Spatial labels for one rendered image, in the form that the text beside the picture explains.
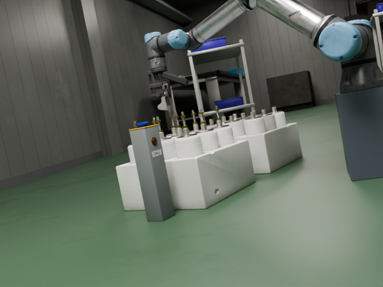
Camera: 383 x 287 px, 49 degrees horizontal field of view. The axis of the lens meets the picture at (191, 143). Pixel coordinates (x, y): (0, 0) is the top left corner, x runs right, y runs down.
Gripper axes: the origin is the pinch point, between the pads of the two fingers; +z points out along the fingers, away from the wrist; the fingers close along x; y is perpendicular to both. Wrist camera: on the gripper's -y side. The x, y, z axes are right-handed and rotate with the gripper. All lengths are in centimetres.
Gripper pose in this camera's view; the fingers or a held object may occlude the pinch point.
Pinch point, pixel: (172, 113)
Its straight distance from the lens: 183.4
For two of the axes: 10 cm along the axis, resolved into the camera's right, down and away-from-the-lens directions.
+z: 1.9, 9.8, 0.7
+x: -1.3, 1.0, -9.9
